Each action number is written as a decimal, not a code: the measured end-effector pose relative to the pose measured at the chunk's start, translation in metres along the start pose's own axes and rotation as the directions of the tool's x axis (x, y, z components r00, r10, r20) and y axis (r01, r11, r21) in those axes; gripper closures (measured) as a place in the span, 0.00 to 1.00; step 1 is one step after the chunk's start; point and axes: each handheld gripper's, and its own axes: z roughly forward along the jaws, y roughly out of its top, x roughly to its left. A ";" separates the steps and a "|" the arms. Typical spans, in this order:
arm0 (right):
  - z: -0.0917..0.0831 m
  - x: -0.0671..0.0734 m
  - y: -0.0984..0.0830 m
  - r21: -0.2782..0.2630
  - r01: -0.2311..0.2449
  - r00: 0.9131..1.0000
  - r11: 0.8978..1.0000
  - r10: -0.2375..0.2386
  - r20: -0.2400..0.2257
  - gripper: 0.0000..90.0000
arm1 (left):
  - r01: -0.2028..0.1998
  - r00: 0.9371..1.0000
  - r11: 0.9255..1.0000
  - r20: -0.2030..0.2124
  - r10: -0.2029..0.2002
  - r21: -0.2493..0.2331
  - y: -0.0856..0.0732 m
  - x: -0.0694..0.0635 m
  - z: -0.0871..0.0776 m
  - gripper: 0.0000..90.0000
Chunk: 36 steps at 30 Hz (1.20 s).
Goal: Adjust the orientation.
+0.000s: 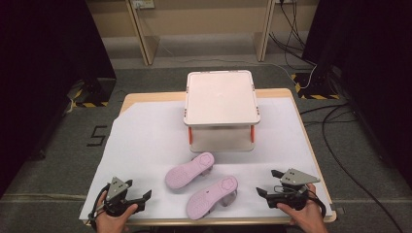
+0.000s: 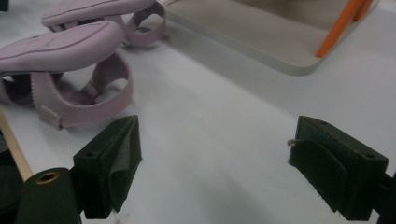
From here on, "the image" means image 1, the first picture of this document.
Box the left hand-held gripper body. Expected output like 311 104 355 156
102 176 144 218

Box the hazard-striped stand base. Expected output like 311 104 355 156
291 72 341 101
65 77 118 109

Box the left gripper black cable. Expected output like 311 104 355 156
86 183 112 231

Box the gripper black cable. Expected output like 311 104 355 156
86 183 112 231
305 188 327 219

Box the white wall socket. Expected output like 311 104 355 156
131 0 156 11

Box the beige wooden furniture leg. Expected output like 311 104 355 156
125 0 161 67
253 0 277 63

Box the person's left hand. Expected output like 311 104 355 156
94 189 139 233

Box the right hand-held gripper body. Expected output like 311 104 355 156
267 167 322 211

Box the white table cloth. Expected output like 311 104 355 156
79 96 334 222

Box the person's right hand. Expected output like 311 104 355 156
276 183 329 233

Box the black curtain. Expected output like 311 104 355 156
301 0 412 190
0 0 118 199

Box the pink sandal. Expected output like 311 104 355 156
186 175 239 221
164 151 216 190

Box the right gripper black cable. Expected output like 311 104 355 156
305 188 327 219

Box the white two-tier shoe rack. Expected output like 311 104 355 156
183 69 261 154

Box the bundle of black hanging cables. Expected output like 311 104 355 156
267 0 318 71

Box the wooden table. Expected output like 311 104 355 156
85 87 338 227

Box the black floor cable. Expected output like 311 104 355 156
298 102 405 233

